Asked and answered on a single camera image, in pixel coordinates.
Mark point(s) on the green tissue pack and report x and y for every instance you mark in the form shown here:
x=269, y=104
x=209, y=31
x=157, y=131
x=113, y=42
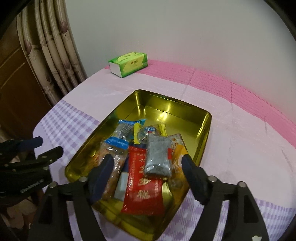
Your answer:
x=127, y=64

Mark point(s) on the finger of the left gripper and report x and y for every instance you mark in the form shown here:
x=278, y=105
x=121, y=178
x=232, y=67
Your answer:
x=11, y=148
x=44, y=157

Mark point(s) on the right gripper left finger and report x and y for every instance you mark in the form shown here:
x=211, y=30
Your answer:
x=51, y=221

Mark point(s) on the dark wooden door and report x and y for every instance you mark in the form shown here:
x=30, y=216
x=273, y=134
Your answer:
x=23, y=103

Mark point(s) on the red cake snack pack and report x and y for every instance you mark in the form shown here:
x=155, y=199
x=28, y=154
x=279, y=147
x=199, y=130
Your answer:
x=143, y=194

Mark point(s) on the orange crispy bar pack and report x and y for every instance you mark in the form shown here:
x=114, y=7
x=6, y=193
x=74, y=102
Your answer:
x=117, y=149

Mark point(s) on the person's left hand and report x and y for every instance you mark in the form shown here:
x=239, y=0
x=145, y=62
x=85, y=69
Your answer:
x=21, y=214

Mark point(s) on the grey sesame bar pack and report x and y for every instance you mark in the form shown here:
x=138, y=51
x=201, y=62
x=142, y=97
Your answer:
x=158, y=157

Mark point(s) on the pink lilac checked tablecloth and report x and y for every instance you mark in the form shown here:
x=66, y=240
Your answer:
x=250, y=140

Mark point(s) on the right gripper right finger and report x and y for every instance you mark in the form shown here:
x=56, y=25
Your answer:
x=244, y=220

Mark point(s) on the yellow pyramid snack pouch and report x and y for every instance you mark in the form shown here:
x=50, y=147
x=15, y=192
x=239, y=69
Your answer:
x=176, y=161

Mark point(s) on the yellow-ended small candy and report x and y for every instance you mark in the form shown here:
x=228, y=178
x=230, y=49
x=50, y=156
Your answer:
x=140, y=134

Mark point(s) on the light blue small candy pack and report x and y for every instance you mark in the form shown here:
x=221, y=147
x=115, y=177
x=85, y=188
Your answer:
x=154, y=129

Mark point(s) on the blue-ended clear candy pack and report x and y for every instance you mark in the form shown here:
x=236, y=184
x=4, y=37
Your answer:
x=123, y=134

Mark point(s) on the bamboo-pattern curtain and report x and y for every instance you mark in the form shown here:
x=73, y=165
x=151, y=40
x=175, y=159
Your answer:
x=45, y=38

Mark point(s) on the blue teal snack pack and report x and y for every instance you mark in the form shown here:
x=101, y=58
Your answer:
x=122, y=183

